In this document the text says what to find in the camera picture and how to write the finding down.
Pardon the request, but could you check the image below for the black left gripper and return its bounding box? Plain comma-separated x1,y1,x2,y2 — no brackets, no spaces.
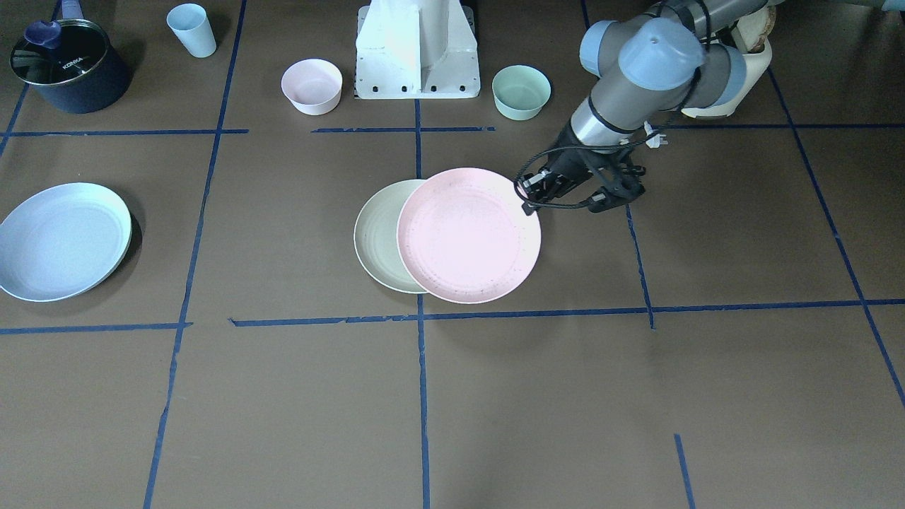
522,127,604,216

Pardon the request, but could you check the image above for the pink plate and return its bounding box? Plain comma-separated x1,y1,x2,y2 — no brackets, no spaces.
395,168,541,304

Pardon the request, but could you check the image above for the light blue plate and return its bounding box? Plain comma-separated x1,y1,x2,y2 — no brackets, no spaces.
1,182,133,303

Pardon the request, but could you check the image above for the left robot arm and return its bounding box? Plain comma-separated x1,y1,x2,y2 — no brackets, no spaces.
513,1,767,215

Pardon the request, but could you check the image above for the green bowl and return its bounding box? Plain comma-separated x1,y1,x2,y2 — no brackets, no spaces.
491,65,552,120

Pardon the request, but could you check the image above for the cream plate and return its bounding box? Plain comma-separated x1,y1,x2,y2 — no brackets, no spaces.
354,178,426,294

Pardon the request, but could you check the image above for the pink bowl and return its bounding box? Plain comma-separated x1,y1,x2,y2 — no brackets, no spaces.
281,59,344,116

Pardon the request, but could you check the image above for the cream toaster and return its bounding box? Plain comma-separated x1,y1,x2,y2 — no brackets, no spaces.
682,21,773,119

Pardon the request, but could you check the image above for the bread slice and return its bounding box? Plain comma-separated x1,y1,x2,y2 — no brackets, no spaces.
732,6,776,54

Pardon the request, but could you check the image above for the light blue cup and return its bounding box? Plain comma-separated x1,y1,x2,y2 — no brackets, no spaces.
167,3,217,58

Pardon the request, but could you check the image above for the dark blue saucepan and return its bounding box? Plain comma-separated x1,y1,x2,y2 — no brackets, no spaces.
9,1,132,114

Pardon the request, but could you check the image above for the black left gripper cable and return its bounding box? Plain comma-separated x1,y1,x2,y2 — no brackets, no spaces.
513,0,711,212

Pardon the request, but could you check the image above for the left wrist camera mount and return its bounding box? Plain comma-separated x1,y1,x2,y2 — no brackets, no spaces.
588,153,647,213

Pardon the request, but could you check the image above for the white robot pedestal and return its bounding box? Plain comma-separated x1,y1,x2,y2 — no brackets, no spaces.
354,1,481,100

